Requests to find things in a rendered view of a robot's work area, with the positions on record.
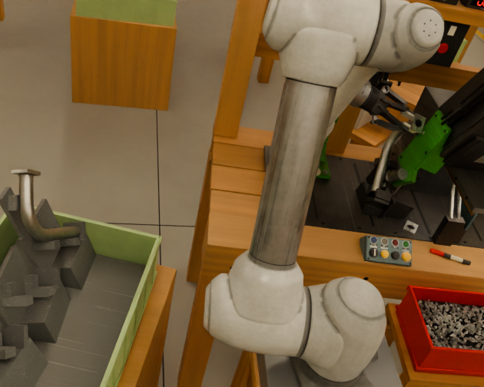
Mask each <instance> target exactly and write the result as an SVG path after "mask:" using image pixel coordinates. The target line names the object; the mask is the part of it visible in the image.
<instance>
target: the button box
mask: <svg viewBox="0 0 484 387"><path fill-rule="evenodd" d="M372 237H375V238H377V242H376V243H372V242H371V238H372ZM383 238H386V239H387V240H388V243H387V244H383V243H382V239H383ZM393 240H397V241H398V243H399V244H398V245H397V246H394V245H393ZM404 241H407V242H408V243H409V246H408V247H404V245H403V242H404ZM360 248H361V251H362V254H363V259H364V261H369V262H375V263H387V264H393V265H400V266H412V241H411V240H400V239H393V238H388V237H381V236H370V235H366V236H363V237H361V238H360ZM373 248H375V249H377V250H378V256H375V257H372V256H371V255H370V250H371V249H373ZM383 250H387V251H388V252H389V256H388V257H387V258H383V257H382V256H381V252H382V251H383ZM395 251H396V252H398V253H399V259H397V260H395V259H393V258H392V253H393V252H395ZM405 252H408V253H410V255H411V260H410V261H407V262H406V261H404V260H403V259H402V254H403V253H405Z"/></svg>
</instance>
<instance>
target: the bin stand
mask: <svg viewBox="0 0 484 387"><path fill-rule="evenodd" d="M396 305H398V306H399V304H395V303H387V305H386V308H385V310H386V331H385V333H384V334H385V337H386V341H387V343H388V346H389V347H390V346H391V344H392V343H393V341H394V340H395V343H396V348H397V351H398V354H399V359H400V361H401V365H402V367H403V372H402V374H399V378H400V381H401V383H402V386H403V387H484V377H478V376H467V375H448V374H438V373H428V372H415V371H414V369H413V365H412V363H411V360H410V357H409V353H408V350H407V347H406V344H405V341H404V338H403V334H402V331H401V328H400V326H399V321H398V319H397V316H396V308H395V306H396Z"/></svg>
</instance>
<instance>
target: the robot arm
mask: <svg viewBox="0 0 484 387"><path fill-rule="evenodd" d="M262 30H263V34H264V39H265V41H266V43H267V44H268V45H269V46H270V47H271V48H272V49H273V50H275V51H278V52H279V58H280V70H281V73H282V75H283V76H286V80H285V82H284V84H283V91H282V95H281V99H280V106H279V110H278V113H277V120H276V124H275V128H274V132H273V139H272V143H271V146H270V153H269V155H270V156H269V160H268V164H267V171H266V174H265V178H264V185H263V189H262V193H261V197H260V203H259V207H258V211H257V218H256V222H255V226H254V232H253V236H252V240H251V245H250V249H249V250H247V251H245V252H244V253H242V254H241V255H239V257H238V258H236V259H235V261H234V265H233V266H232V267H231V269H230V272H229V273H221V274H219V275H218V276H216V277H214V278H213V279H212V280H211V282H210V283H209V284H208V285H207V287H206V290H205V301H204V328H205V329H206V330H207V331H208V332H209V333H210V335H211V336H213V337H214V338H215V339H217V340H219V341H221V342H222V343H224V344H226V345H229V346H231V347H234V348H236V349H241V350H244V351H248V352H255V353H260V354H264V355H270V356H289V357H290V361H291V363H292V366H293V370H294V372H295V375H296V377H297V381H298V384H299V387H373V384H372V383H371V381H370V380H369V379H368V378H367V376H366V373H365V372H364V369H365V368H366V366H367V365H368V364H369V363H370V362H374V361H376V360H377V359H378V358H379V357H378V355H379V354H378V352H377V350H378V348H379V346H380V343H381V342H382V340H383V337H384V333H385V331H386V310H385V305H384V301H383V298H382V296H381V294H380V292H379V290H378V289H377V288H376V287H375V286H374V285H372V284H371V283H369V282H367V281H366V280H364V279H360V278H357V277H352V276H348V277H341V278H337V279H333V280H331V281H329V282H328V283H324V284H319V285H314V286H303V273H302V270H301V269H300V267H299V265H298V263H297V261H296V259H297V254H298V250H299V246H300V241H301V237H302V234H303V228H304V224H305V221H306V218H307V211H308V208H309V205H310V199H311V195H312V192H313V186H314V183H315V180H316V175H317V170H318V167H319V163H320V157H321V154H322V150H323V145H324V141H325V140H326V138H327V137H328V135H329V134H330V133H331V131H332V130H333V127H334V124H335V120H336V119H337V118H338V117H339V116H340V115H341V113H342V112H343V111H344V110H345V108H346V107H347V106H348V105H351V106H353V107H359V108H361V109H363V110H365V111H367V112H369V113H370V115H371V116H372V120H371V122H370V123H371V124H377V125H379V126H381V127H384V128H386V129H388V130H391V131H399V129H401V130H403V131H409V132H411V133H412V134H414V133H417V132H415V131H413V130H411V129H410V127H411V125H409V124H407V123H406V122H405V121H403V122H400V121H399V120H398V119H397V118H395V117H394V116H393V115H391V113H390V112H389V111H388V110H387V109H386V107H388V108H392V109H394V110H397V111H400V112H401V113H400V114H401V115H402V116H404V117H406V118H408V119H410V120H411V121H412V120H413V118H414V113H413V111H411V110H410V109H409V107H407V106H406V105H407V104H408V102H407V101H406V100H404V99H403V98H401V97H400V96H399V95H398V94H397V93H395V92H394V91H392V90H391V88H390V86H389V85H386V86H382V87H381V90H378V89H377V88H375V87H374V86H372V85H371V83H370V82H369V79H371V77H372V76H374V75H375V73H377V72H378V71H382V72H387V73H392V72H401V71H408V70H410V69H412V68H415V67H418V66H420V65H422V64H423V63H425V62H426V61H428V60H429V59H430V58H431V57H432V56H433V55H434V54H435V53H436V51H437V50H438V48H439V46H440V42H441V40H442V38H443V32H444V20H443V17H442V16H441V14H440V13H439V12H438V11H437V10H436V9H434V7H432V6H430V5H426V4H423V3H419V2H414V3H410V2H408V1H404V0H270V2H269V5H268V7H267V12H266V15H265V18H264V23H263V27H262ZM386 96H388V97H389V98H391V99H392V100H393V101H395V102H392V101H391V100H389V99H386ZM377 115H379V116H382V117H384V118H385V119H386V120H388V122H389V123H388V122H386V121H383V120H380V119H379V118H378V117H377Z"/></svg>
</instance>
